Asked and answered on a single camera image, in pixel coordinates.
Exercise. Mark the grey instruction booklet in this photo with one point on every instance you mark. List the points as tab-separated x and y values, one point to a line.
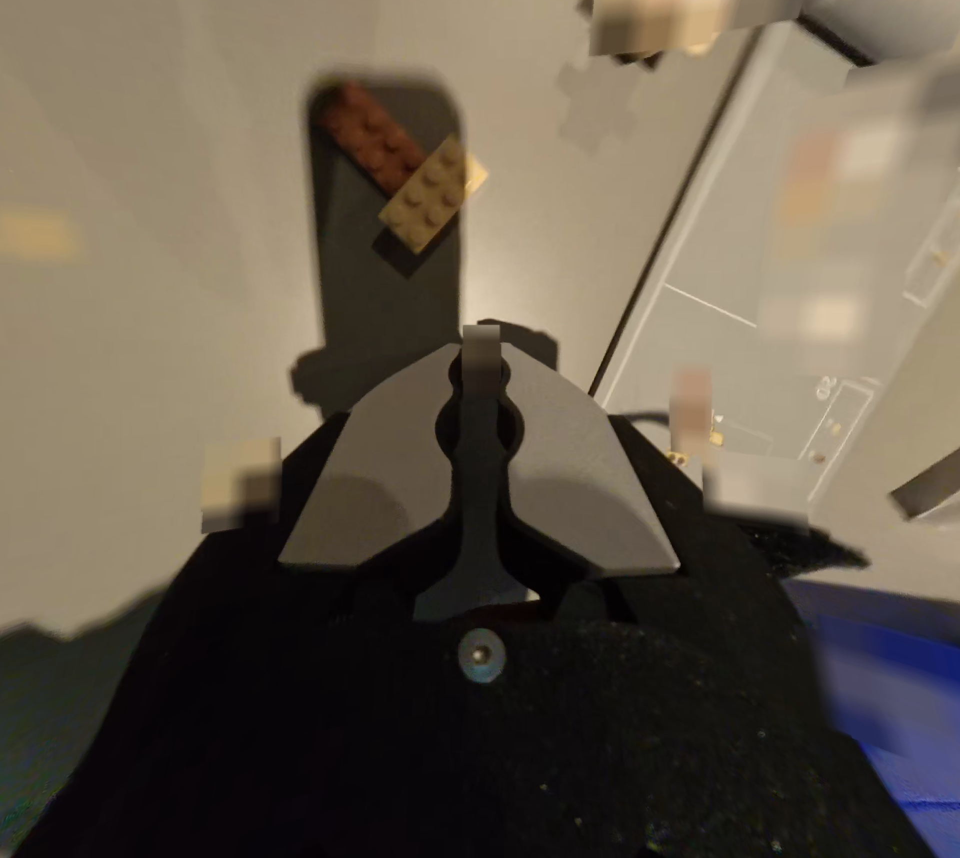
780	393

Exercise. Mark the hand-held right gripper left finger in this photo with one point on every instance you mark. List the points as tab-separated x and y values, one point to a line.
368	491

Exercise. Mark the grey desk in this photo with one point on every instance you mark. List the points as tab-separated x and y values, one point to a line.
150	198

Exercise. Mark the blue plastic bin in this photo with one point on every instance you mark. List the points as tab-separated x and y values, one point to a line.
885	678

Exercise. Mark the yellow toy brick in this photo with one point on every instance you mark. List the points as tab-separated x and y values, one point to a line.
435	193

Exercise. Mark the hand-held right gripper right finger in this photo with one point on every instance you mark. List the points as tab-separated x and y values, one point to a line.
585	491

